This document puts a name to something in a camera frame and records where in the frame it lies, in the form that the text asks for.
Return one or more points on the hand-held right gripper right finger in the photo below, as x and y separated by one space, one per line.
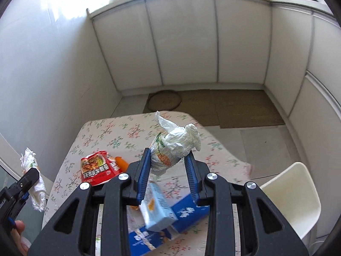
191 176

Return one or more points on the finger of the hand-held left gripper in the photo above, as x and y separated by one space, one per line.
29 178
20 200

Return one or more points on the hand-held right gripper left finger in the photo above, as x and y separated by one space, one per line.
143 173

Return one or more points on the printed paper napkin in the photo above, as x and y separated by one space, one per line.
36 194
173 144

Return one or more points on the person's left hand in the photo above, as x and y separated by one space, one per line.
20 230

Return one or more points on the orange plastic object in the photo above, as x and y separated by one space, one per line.
122 164

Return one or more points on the long blue cardboard box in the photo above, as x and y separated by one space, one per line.
186 213

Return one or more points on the light blue drink carton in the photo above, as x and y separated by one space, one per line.
159 210

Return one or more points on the squashed red paper bowl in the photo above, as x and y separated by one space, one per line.
98 168

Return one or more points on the floral tablecloth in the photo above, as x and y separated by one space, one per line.
106 133

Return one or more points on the woven floor mat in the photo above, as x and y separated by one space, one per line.
247 109
197 106

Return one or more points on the round woven mat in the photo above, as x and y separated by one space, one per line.
162 100

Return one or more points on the white plastic chair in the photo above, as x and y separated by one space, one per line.
290 192

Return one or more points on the white kitchen cabinet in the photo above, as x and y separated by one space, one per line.
186 45

